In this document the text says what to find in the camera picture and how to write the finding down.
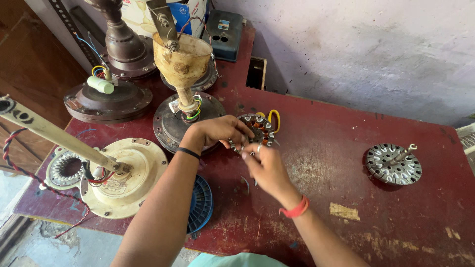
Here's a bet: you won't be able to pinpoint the person's left hand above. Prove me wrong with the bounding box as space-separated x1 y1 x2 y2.
189 114 257 153

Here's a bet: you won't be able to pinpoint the person's right hand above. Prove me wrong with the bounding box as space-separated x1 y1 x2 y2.
241 143 302 207

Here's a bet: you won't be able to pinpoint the copper wound fan stator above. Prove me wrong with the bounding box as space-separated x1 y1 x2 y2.
228 113 277 155

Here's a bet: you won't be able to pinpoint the black wrist band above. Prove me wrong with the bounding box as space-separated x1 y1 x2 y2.
175 147 201 161

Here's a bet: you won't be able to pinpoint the red wrist thread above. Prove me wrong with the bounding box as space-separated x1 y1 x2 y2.
279 195 310 219

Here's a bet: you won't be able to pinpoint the grey fan motor rusty canopy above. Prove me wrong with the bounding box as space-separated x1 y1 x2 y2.
146 0 227 156

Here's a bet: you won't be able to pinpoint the blue metal box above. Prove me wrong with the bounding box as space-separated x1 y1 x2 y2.
201 9 244 63

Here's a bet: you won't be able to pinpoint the person's teal shirt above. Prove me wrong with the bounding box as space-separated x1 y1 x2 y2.
187 252 289 267

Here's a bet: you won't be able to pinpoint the cream fan motor with downrod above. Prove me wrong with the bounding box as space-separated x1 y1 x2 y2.
0 96 169 220

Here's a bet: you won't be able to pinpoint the printed cardboard box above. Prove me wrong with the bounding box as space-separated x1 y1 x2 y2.
121 0 209 39

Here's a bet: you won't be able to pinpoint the bare fan stator with shaft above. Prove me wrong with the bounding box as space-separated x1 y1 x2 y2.
365 143 423 186

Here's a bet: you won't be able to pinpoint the brown fan motor with canopy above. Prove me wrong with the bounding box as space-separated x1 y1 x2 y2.
83 0 159 81

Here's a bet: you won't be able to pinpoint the white capacitor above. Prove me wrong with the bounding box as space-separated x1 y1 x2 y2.
87 76 115 95

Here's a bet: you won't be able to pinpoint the cream fan motor cover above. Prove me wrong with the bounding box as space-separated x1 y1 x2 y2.
39 146 101 191

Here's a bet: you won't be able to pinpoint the slotted metal angle bar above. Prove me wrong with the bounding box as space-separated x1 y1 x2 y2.
47 0 101 68

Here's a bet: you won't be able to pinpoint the white plastic basket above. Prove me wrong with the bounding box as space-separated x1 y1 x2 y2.
455 122 475 173

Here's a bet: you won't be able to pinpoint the yellow handled scissors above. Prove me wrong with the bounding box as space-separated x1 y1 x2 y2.
255 109 281 134

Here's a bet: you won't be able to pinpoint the blue wire spool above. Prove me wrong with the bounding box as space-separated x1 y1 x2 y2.
186 174 214 235

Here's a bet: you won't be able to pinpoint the red black twisted wire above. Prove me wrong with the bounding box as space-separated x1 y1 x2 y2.
2 128 92 239

